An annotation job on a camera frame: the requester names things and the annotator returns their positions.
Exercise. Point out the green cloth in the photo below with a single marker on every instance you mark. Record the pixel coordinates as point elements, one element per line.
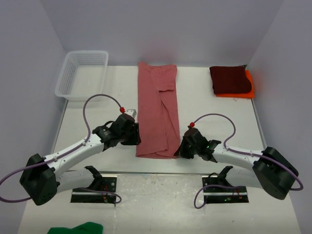
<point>85,228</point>

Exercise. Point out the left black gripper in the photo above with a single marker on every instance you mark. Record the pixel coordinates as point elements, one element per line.
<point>135,139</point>

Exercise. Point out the white plastic basket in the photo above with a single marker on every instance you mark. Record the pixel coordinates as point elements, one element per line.
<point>82,75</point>

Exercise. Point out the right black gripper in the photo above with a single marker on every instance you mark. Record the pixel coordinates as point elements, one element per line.
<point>182,152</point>

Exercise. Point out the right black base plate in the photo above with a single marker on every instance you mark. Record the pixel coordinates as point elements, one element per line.
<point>216,195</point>

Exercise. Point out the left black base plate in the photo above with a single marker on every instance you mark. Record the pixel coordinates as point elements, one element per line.
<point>105,184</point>

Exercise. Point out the pink t shirt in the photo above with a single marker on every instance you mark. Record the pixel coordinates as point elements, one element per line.
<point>157,111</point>

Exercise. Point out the folded dark red shirt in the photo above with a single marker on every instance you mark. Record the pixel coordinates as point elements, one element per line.
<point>230,80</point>

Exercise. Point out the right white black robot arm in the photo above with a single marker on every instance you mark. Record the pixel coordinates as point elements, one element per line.
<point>267,169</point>

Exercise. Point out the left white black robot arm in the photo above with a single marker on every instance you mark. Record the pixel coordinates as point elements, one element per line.
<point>47,176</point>

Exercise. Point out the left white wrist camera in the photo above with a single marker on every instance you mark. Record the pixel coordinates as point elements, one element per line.
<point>131,112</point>

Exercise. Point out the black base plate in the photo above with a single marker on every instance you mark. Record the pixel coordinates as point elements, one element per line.
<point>216,195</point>
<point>105,184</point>

